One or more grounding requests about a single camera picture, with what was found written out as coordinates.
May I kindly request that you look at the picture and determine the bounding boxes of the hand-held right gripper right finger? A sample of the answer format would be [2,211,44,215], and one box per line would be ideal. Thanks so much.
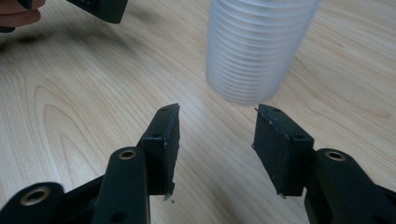
[250,104,316,199]

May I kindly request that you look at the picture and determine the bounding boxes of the clear plastic cup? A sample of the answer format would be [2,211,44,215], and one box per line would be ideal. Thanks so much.
[205,0,323,105]

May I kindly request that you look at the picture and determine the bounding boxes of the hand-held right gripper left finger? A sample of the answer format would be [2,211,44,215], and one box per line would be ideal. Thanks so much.
[136,103,181,201]

